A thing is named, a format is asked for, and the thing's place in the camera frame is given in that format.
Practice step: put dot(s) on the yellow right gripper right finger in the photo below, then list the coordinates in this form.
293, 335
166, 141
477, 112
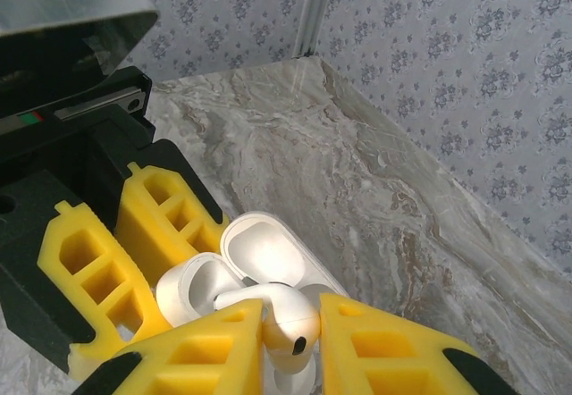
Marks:
339, 323

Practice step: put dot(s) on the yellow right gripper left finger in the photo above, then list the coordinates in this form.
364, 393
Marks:
232, 323

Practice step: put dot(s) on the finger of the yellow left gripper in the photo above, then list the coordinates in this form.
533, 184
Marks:
53, 252
143, 234

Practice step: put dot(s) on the white earbud charging case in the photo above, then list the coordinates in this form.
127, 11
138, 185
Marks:
263, 252

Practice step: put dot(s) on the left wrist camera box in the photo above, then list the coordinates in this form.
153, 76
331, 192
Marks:
67, 2

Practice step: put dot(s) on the aluminium corner post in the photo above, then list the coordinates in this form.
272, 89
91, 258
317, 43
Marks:
315, 10

